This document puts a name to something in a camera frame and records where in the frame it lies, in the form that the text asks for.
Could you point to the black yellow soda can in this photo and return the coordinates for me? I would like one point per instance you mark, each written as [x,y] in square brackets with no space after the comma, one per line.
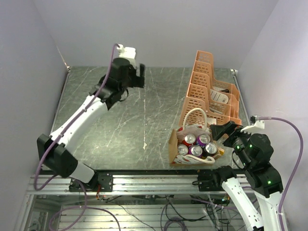
[211,148]

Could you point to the aluminium mounting rail frame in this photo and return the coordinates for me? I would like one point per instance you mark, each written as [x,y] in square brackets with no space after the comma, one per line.
[127,185]

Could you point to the white label packet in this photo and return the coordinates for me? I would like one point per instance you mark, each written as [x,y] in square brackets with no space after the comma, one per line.
[219,97]

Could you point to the watermelon print canvas bag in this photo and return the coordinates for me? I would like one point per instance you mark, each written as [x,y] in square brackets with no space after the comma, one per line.
[194,123]

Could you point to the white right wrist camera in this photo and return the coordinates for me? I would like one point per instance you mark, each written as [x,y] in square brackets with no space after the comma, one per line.
[256,125]

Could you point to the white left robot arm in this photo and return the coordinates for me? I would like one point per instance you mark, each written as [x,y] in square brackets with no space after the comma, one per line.
[56,150]

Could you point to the peach plastic file organizer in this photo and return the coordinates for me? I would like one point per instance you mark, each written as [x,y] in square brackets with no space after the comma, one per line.
[202,80]

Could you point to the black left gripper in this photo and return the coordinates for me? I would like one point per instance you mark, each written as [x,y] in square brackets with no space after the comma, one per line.
[137,81]

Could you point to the white paper card box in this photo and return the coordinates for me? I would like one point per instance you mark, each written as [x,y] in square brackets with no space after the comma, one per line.
[211,121]

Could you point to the red cola can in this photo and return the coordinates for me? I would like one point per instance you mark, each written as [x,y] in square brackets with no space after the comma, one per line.
[189,140]

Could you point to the purple Fanta can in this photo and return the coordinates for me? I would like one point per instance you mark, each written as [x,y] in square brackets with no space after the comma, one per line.
[203,139]

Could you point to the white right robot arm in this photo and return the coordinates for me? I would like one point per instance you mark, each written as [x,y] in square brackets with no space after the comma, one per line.
[254,151]

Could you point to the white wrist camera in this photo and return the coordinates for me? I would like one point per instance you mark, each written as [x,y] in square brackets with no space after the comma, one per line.
[126,52]
[256,125]

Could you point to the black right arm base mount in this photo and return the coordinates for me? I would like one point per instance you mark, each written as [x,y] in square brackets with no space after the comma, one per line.
[211,180]

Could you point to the silver top soda can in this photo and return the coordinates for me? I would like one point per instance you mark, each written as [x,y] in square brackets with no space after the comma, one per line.
[183,149]

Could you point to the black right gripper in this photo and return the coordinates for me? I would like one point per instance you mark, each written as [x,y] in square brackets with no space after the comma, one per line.
[218,130]

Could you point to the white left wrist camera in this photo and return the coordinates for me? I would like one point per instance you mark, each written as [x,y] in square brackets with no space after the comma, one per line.
[126,52]

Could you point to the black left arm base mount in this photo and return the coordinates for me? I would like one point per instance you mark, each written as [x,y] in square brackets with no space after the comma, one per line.
[100,182]

